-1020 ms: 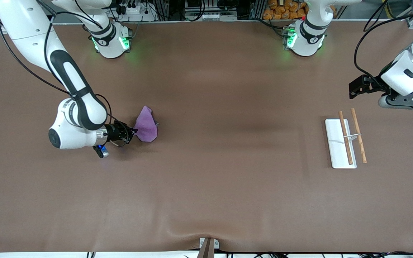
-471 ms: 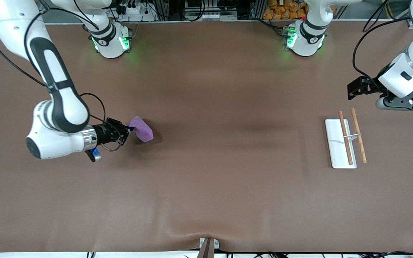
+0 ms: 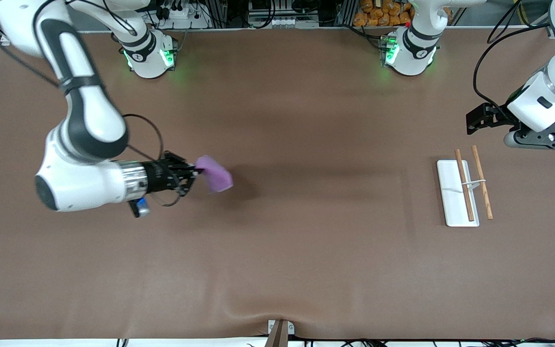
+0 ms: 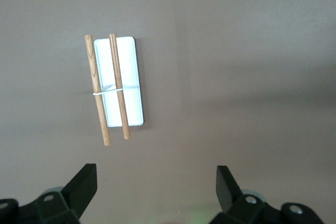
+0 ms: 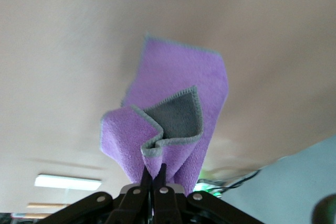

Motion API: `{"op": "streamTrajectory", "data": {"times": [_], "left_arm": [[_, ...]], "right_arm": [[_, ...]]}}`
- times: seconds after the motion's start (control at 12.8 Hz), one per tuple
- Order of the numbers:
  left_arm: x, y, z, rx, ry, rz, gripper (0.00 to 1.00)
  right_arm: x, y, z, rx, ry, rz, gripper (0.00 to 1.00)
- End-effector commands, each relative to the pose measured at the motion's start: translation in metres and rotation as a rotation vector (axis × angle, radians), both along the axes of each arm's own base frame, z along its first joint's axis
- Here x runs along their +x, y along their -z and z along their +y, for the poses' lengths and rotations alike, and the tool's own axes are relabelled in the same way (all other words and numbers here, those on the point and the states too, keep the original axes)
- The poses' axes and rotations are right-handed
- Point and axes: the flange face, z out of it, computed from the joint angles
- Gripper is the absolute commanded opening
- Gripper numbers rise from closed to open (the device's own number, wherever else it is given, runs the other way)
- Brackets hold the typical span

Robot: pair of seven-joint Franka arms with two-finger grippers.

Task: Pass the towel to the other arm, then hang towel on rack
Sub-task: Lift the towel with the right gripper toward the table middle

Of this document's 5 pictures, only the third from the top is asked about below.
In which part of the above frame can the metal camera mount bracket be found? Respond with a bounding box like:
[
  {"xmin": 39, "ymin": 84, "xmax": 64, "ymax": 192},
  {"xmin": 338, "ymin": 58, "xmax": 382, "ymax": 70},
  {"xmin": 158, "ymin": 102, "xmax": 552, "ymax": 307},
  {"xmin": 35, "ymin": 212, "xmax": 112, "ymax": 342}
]
[{"xmin": 265, "ymin": 319, "xmax": 295, "ymax": 347}]

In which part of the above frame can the white rectangular tray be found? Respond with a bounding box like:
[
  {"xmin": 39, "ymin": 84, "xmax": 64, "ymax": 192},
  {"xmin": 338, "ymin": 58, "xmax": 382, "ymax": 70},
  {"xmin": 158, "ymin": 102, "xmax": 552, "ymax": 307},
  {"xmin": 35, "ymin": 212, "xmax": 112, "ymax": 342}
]
[{"xmin": 436, "ymin": 145, "xmax": 494, "ymax": 227}]

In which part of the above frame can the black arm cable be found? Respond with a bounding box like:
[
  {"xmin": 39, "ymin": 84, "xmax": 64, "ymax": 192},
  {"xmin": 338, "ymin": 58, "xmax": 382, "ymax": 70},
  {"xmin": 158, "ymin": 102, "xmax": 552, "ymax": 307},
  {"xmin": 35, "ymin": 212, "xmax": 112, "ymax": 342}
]
[
  {"xmin": 473, "ymin": 0, "xmax": 555, "ymax": 119},
  {"xmin": 122, "ymin": 113, "xmax": 185, "ymax": 208}
]

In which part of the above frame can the white terminal block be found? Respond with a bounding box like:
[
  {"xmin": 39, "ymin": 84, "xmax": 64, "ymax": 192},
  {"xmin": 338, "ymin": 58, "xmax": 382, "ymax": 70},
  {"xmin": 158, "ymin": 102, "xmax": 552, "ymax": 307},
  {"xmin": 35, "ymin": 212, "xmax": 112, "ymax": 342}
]
[{"xmin": 267, "ymin": 16, "xmax": 303, "ymax": 29}]

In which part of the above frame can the white power strip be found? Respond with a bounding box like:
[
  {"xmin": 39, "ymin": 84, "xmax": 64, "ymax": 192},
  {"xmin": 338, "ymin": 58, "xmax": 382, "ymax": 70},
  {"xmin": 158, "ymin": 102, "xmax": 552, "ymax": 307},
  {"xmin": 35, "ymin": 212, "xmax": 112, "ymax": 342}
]
[{"xmin": 156, "ymin": 4, "xmax": 211, "ymax": 30}]

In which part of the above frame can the brown table cover mat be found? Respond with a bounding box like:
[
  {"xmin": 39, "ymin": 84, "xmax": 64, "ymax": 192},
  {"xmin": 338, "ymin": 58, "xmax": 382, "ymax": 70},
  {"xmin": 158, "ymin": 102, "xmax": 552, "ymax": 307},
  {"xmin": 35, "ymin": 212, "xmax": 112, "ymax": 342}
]
[{"xmin": 0, "ymin": 27, "xmax": 555, "ymax": 341}]

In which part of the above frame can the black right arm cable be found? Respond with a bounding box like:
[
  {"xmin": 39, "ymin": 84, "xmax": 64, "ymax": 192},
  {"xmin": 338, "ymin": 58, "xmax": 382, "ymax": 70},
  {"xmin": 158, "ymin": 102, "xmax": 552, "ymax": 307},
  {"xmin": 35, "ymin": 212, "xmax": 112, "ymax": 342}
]
[{"xmin": 122, "ymin": 113, "xmax": 185, "ymax": 208}]

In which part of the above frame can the purple towel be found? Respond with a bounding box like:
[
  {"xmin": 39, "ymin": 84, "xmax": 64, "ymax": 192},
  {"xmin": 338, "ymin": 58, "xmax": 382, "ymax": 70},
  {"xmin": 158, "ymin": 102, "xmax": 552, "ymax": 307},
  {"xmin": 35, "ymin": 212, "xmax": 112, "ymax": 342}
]
[{"xmin": 194, "ymin": 155, "xmax": 234, "ymax": 194}]

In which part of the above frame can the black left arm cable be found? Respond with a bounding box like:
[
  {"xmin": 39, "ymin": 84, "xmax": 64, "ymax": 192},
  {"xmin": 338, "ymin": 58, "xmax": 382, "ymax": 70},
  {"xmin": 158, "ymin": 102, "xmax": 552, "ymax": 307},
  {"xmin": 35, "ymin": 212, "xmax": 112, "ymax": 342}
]
[{"xmin": 473, "ymin": 0, "xmax": 555, "ymax": 119}]

